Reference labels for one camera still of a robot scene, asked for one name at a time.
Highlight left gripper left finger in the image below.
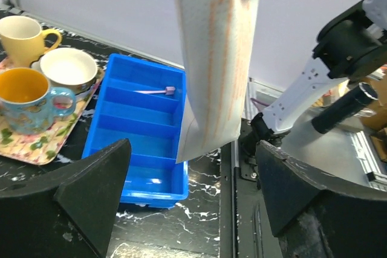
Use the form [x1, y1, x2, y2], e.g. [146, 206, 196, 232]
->
[1, 139, 131, 257]

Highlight blue plastic bin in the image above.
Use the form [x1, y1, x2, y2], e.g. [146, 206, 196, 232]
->
[82, 54, 189, 208]

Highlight pink toothbrush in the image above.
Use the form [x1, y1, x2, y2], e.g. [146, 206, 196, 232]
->
[135, 86, 175, 95]

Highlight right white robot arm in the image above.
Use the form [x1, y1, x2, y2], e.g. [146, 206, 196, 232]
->
[240, 0, 386, 156]

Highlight white cream mug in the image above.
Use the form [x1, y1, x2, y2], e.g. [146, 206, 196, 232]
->
[30, 47, 98, 95]

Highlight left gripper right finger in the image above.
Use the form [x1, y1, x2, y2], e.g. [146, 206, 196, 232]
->
[256, 141, 386, 257]

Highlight yellow mug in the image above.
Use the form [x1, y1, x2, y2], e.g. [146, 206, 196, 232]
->
[1, 16, 62, 68]

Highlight blue mug orange interior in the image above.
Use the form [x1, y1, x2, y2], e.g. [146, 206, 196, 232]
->
[1, 68, 76, 135]

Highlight aluminium rail frame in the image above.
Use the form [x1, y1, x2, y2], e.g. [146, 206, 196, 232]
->
[239, 77, 386, 192]

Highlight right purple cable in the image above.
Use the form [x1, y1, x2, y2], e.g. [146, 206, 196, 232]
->
[250, 97, 268, 111]

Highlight orange cap toothpaste tube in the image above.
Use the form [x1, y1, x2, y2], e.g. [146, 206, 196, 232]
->
[175, 0, 259, 162]

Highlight floral serving tray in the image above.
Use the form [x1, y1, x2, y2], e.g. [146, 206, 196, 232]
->
[1, 68, 105, 165]

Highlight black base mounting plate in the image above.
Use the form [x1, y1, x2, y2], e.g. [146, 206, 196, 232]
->
[219, 118, 291, 258]

